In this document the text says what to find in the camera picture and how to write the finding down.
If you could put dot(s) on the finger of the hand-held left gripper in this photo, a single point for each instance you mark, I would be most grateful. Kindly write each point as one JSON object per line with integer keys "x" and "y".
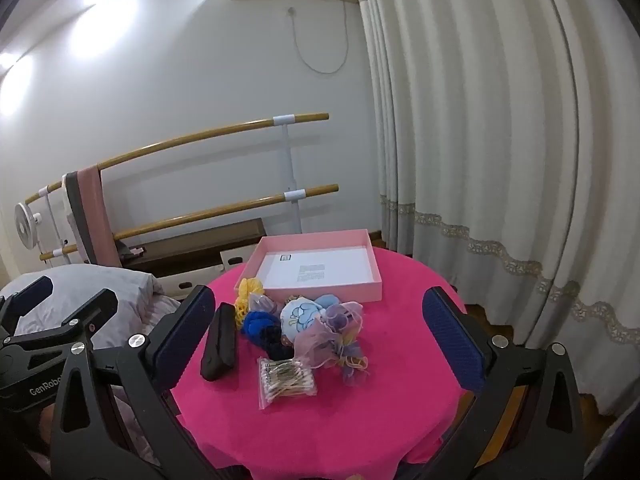
{"x": 97, "y": 307}
{"x": 32, "y": 290}

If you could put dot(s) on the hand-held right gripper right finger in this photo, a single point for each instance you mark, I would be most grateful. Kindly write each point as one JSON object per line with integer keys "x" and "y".
{"x": 450, "y": 345}

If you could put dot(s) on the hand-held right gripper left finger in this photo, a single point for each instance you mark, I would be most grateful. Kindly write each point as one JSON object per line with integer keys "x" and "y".
{"x": 185, "y": 332}

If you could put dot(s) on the black case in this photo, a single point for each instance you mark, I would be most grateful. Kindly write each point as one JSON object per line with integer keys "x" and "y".
{"x": 220, "y": 345}

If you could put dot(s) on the blue knit scrunchie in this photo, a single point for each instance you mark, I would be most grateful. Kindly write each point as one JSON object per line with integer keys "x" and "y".
{"x": 257, "y": 322}

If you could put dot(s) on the yellow crochet scrunchie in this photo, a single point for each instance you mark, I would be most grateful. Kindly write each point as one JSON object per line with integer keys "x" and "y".
{"x": 250, "y": 287}

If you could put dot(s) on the navy scrunchie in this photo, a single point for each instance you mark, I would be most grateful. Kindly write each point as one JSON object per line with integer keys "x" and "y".
{"x": 275, "y": 344}

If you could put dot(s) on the cotton swab bag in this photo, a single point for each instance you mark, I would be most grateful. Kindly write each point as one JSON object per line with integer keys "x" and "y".
{"x": 287, "y": 385}

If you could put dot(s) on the white printed cloth pouch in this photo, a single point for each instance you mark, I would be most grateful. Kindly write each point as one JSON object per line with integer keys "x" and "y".
{"x": 300, "y": 317}

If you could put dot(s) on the light blue fluffy scrunchie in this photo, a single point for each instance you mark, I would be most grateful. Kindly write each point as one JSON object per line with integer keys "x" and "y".
{"x": 327, "y": 301}

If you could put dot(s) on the pink cardboard box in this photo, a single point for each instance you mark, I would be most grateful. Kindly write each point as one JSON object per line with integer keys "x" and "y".
{"x": 320, "y": 270}

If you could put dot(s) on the grey pillow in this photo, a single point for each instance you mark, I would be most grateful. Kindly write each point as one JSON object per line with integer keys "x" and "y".
{"x": 100, "y": 280}

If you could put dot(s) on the round pink table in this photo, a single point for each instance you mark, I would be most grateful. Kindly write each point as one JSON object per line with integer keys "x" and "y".
{"x": 390, "y": 360}

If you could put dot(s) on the small grey pink object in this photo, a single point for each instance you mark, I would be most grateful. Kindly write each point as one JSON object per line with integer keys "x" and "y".
{"x": 131, "y": 252}

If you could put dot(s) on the small white fan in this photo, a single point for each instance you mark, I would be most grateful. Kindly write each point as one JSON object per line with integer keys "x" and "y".
{"x": 25, "y": 225}

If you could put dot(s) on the low brown white cabinet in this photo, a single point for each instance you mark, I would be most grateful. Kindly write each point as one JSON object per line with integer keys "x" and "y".
{"x": 200, "y": 247}

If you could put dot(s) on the pink grey hanging mat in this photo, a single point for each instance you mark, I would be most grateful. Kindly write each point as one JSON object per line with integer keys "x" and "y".
{"x": 95, "y": 210}

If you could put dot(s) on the cream curtain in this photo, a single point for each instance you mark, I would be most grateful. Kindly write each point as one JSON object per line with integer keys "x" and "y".
{"x": 475, "y": 110}

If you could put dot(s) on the white barre post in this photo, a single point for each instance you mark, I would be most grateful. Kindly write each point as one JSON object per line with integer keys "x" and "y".
{"x": 50, "y": 210}
{"x": 292, "y": 160}

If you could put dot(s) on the short wooden barre rail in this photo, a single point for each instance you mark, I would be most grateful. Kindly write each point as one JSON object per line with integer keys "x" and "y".
{"x": 225, "y": 208}

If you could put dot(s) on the long wooden barre rail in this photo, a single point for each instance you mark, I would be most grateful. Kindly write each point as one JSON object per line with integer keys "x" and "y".
{"x": 225, "y": 128}

